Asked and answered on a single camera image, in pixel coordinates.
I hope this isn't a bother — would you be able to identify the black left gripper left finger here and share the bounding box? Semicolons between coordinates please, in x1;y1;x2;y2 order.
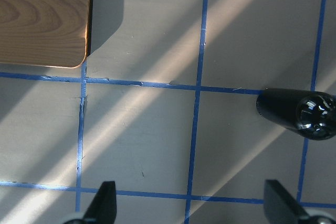
82;181;117;224

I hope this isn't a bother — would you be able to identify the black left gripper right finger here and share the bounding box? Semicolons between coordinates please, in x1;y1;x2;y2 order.
264;179;310;224

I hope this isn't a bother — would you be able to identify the dark wine bottle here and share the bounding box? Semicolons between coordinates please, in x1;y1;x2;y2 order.
256;88;335;141

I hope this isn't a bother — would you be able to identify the wooden tray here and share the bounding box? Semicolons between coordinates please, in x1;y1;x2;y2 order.
1;0;92;68

